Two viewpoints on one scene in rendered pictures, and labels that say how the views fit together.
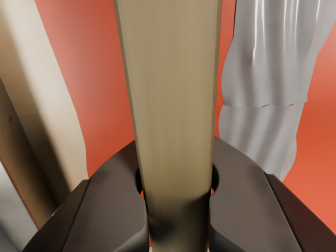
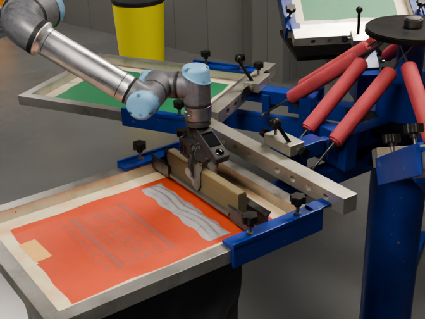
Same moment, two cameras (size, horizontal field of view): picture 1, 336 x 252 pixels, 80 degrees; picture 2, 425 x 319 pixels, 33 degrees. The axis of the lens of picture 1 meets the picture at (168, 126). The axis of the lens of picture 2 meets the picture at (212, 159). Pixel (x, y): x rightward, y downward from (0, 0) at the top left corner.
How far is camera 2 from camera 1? 193 cm
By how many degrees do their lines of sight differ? 41
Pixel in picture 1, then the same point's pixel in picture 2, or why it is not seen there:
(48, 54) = not seen: hidden behind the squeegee
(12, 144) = (240, 179)
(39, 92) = not seen: hidden behind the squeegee
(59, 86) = not seen: hidden behind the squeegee
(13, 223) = (229, 162)
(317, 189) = (142, 203)
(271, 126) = (176, 206)
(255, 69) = (193, 210)
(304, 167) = (154, 205)
